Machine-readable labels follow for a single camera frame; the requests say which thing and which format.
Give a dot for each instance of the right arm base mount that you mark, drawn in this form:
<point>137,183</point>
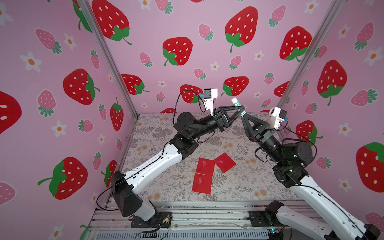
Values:
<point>267,217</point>

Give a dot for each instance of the aluminium frame post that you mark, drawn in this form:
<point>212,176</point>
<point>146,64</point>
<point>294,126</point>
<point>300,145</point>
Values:
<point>325,25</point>
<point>90,17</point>

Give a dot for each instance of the green white glue stick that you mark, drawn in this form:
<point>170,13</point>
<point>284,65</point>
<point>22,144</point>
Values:
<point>238,105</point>

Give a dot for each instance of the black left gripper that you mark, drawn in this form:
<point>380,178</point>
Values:
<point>222,124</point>

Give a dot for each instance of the red envelope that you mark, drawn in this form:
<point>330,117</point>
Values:
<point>224,162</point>
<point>205,167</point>
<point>202,184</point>

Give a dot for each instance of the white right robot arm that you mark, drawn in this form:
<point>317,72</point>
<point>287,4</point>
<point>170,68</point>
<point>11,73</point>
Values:
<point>290,163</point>

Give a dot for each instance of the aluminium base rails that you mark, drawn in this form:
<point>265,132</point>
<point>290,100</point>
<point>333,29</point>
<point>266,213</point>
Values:
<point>192,221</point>

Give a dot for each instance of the aluminium frame post left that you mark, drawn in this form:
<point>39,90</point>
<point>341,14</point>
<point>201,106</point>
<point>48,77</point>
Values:
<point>90,17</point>

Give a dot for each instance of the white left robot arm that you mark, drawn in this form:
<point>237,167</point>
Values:
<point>127,186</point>

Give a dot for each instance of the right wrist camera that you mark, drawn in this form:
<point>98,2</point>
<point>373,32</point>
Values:
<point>277,115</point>

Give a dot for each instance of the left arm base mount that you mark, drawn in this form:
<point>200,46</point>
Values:
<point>153,219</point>

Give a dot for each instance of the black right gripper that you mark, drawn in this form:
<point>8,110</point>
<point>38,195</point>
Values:
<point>259,131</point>

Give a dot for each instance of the aluminium frame post right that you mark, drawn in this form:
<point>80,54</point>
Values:
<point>325,25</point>

